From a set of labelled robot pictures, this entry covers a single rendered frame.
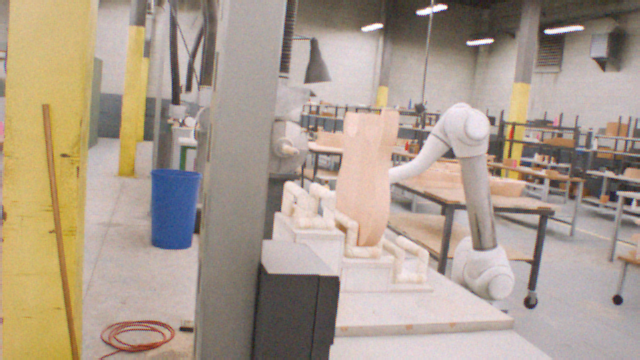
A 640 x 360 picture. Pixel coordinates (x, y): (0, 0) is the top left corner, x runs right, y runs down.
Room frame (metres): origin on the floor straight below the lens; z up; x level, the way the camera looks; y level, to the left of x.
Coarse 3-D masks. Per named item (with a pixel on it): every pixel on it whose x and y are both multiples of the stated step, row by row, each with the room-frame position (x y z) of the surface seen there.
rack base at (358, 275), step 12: (348, 264) 1.47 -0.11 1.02; (360, 264) 1.48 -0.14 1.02; (372, 264) 1.49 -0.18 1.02; (384, 264) 1.50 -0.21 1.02; (348, 276) 1.47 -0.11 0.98; (360, 276) 1.48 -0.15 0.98; (372, 276) 1.49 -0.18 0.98; (384, 276) 1.50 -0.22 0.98; (348, 288) 1.47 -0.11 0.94; (360, 288) 1.48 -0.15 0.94; (372, 288) 1.49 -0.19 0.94; (384, 288) 1.51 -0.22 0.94
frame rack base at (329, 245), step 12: (276, 216) 1.65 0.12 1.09; (276, 228) 1.64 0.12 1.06; (288, 228) 1.49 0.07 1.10; (336, 228) 1.53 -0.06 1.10; (288, 240) 1.48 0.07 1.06; (300, 240) 1.43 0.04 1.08; (312, 240) 1.44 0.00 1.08; (324, 240) 1.45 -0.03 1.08; (336, 240) 1.46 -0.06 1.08; (324, 252) 1.45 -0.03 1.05; (336, 252) 1.46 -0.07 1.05; (336, 264) 1.46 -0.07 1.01
